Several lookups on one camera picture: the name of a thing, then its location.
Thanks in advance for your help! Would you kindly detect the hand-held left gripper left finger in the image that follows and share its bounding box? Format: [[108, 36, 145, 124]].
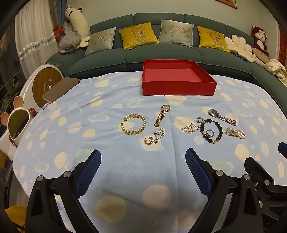
[[25, 149, 102, 233]]

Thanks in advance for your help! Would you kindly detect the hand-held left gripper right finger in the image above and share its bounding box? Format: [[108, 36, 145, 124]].
[[185, 147, 264, 233]]

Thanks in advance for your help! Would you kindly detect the pearl bracelet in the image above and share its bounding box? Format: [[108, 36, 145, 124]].
[[225, 127, 246, 140]]

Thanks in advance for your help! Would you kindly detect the dark beaded bracelet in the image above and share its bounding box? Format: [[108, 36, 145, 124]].
[[199, 119, 223, 144]]

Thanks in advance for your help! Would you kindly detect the gold bangle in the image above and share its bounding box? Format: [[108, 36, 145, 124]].
[[121, 114, 147, 135]]

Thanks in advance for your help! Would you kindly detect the silver wristwatch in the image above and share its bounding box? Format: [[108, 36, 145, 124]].
[[208, 108, 237, 126]]

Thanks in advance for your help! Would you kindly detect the gold wristwatch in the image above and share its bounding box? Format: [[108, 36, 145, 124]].
[[154, 104, 171, 127]]

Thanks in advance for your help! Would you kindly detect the red cardboard box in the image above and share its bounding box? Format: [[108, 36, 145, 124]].
[[141, 59, 217, 97]]

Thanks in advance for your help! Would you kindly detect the blue patterned tablecloth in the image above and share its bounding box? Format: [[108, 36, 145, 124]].
[[12, 71, 287, 233]]

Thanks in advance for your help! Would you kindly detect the cream crumpled blanket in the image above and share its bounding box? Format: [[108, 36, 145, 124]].
[[265, 58, 287, 85]]

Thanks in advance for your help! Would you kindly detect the yellow cloth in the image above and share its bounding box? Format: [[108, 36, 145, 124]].
[[4, 205, 27, 233]]

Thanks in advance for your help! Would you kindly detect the white mirror with round ears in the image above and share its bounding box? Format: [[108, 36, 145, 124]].
[[0, 96, 36, 147]]

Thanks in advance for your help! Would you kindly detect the brown notebook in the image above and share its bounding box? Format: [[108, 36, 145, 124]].
[[42, 77, 81, 103]]

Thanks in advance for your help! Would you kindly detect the brown plush toy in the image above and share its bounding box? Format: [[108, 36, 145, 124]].
[[252, 47, 270, 66]]

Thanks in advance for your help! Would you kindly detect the white flower-shaped cushion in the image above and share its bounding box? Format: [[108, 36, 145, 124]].
[[224, 34, 258, 64]]

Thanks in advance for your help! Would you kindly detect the dark red monkey plush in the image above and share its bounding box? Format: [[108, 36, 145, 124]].
[[251, 25, 269, 57]]

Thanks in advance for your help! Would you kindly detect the dark green sofa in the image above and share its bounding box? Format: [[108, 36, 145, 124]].
[[46, 13, 287, 87]]

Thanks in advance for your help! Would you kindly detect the yellow embroidered cushion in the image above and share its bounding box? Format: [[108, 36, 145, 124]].
[[119, 22, 160, 50], [197, 26, 231, 54]]

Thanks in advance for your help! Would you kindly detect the grey-green embroidered cushion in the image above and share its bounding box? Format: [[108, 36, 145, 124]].
[[84, 27, 117, 57]]

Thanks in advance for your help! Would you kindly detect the grey pig plush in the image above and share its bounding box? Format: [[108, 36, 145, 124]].
[[57, 31, 82, 54]]

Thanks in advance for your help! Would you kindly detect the grey-blue embroidered cushion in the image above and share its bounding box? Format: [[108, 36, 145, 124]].
[[158, 19, 194, 48]]

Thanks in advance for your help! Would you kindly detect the red curtain bow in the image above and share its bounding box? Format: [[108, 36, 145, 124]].
[[53, 24, 65, 42]]

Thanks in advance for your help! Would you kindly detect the white sheer curtain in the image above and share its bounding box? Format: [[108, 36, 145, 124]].
[[15, 3, 59, 79]]

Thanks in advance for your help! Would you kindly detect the white cow plush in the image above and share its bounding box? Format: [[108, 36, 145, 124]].
[[65, 6, 90, 48]]

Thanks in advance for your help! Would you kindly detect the red wall hanging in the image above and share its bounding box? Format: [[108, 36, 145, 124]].
[[278, 25, 287, 65]]

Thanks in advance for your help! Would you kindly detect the wall picture frame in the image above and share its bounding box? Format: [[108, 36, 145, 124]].
[[214, 0, 237, 9]]

